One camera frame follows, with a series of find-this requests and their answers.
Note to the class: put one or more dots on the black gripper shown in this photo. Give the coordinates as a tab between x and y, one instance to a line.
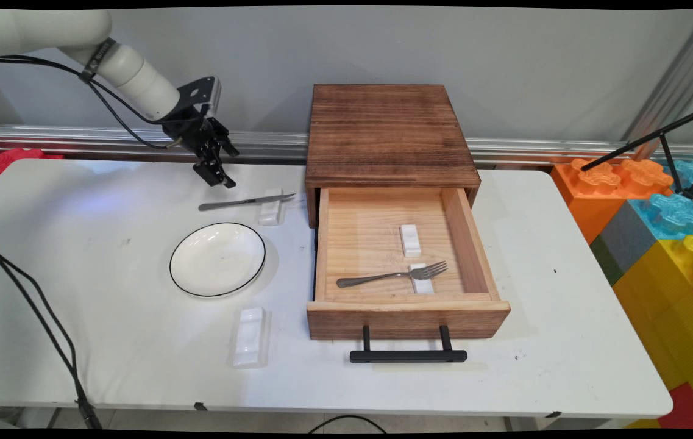
188	129

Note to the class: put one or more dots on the light wooden drawer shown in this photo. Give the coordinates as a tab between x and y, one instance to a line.
407	318

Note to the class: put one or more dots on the dark wooden cabinet box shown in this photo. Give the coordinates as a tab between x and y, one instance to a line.
389	131

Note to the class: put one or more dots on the silver table knife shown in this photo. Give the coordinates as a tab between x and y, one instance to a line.
230	203

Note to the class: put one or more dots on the orange foam block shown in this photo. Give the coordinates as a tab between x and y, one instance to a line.
590	195

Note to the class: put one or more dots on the slanted aluminium post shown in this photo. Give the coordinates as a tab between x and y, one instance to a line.
675	73

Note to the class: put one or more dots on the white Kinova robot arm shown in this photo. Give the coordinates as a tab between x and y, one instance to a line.
35	30

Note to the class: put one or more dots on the blue foam block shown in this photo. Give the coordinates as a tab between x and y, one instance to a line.
672	213

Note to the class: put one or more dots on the grey foam block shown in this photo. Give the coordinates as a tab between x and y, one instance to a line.
623	244

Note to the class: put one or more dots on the aluminium rail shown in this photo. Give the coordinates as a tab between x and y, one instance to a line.
565	149

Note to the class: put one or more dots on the colourful giant toy bricks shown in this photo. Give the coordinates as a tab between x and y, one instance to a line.
669	317

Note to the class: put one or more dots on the black tripod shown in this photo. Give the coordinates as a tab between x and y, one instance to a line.
666	152

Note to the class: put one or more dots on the large white cutlery rest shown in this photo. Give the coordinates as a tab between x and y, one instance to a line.
248	335

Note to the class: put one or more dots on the silver fork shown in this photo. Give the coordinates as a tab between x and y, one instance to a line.
370	280

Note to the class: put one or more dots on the white plate with black rim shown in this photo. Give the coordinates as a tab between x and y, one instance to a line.
217	259

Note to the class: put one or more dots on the small white cutlery rest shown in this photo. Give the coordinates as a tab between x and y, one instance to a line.
410	239
424	285
270	210

